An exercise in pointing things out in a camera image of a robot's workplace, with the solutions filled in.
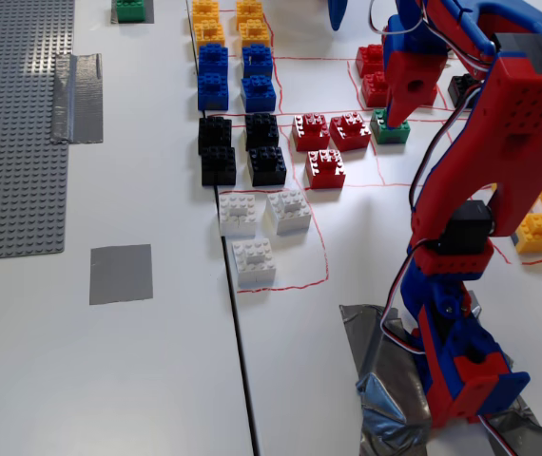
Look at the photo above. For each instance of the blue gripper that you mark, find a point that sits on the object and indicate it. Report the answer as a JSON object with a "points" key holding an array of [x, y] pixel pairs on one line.
{"points": [[406, 87]]}

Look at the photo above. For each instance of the green brick block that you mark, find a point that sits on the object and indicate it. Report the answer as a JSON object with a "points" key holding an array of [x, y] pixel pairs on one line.
{"points": [[130, 9], [392, 135]]}

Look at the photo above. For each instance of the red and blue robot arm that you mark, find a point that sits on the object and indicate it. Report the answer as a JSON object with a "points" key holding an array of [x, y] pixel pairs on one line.
{"points": [[513, 119]]}

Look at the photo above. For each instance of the red brick block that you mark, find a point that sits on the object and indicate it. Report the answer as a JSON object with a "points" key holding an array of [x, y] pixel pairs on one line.
{"points": [[370, 62], [325, 170], [374, 90], [349, 132], [310, 133]]}

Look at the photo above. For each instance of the black brick block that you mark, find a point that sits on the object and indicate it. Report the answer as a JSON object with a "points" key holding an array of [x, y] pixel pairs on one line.
{"points": [[215, 133], [266, 166], [461, 90], [218, 166], [261, 130]]}

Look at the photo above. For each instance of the blue brick block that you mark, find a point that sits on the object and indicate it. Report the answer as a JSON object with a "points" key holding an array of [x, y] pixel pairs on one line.
{"points": [[257, 94], [257, 61], [213, 59], [213, 92]]}

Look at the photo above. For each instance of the white brick block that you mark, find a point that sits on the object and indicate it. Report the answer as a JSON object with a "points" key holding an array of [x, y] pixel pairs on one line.
{"points": [[253, 263], [287, 213], [238, 214]]}

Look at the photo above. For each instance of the grey studded baseplate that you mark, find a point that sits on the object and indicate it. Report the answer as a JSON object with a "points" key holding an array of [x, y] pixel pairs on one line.
{"points": [[14, 142]]}

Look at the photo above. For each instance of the grey duct tape strip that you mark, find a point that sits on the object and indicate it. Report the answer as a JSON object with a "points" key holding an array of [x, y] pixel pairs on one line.
{"points": [[78, 95]]}

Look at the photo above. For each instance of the crumpled silver duct tape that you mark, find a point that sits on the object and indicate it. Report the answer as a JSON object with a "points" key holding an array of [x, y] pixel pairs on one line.
{"points": [[385, 380]]}

